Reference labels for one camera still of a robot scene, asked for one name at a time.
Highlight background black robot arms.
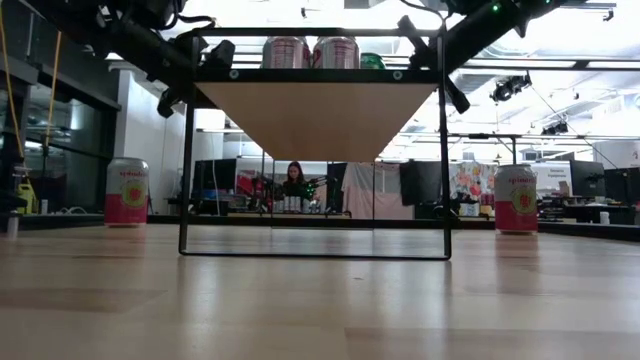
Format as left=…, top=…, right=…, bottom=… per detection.
left=247, top=172, right=336, bottom=215

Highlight yellow power cable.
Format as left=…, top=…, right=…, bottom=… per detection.
left=0, top=0, right=65, bottom=161

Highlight yellow plastic jug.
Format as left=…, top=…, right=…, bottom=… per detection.
left=14, top=179, right=39, bottom=216

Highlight black aluminium table frame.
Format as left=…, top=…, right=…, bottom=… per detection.
left=0, top=212, right=640, bottom=244

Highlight floral hanging cloth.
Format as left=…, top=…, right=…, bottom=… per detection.
left=447, top=160, right=496, bottom=217

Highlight wooden shelf black metal frame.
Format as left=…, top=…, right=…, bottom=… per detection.
left=178, top=27, right=454, bottom=261

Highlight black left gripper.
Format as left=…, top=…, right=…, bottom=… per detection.
left=157, top=39, right=236, bottom=119

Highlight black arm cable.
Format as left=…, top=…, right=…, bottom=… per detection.
left=399, top=0, right=446, bottom=24
left=169, top=0, right=217, bottom=31

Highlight silver Diet Coke can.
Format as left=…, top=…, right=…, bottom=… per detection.
left=261, top=35, right=312, bottom=70

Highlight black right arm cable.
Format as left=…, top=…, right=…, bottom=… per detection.
left=399, top=0, right=446, bottom=24

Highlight white hanging shirt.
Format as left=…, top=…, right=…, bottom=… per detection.
left=341, top=160, right=416, bottom=221

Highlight pink white Spindrift can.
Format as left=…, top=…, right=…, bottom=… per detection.
left=493, top=163, right=539, bottom=235
left=103, top=157, right=150, bottom=229
left=312, top=35, right=361, bottom=70

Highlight black ceiling spotlight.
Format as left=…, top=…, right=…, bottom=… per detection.
left=539, top=121, right=570, bottom=137
left=489, top=73, right=533, bottom=104

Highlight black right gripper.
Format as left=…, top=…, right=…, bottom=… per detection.
left=398, top=14, right=471, bottom=115

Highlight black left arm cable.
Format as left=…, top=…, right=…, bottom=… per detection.
left=169, top=0, right=217, bottom=31

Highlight green soda can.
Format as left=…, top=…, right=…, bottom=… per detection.
left=359, top=52, right=387, bottom=70

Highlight ceiling light strip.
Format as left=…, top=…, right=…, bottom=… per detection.
left=104, top=49, right=640, bottom=71

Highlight person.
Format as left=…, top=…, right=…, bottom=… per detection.
left=282, top=160, right=311, bottom=201

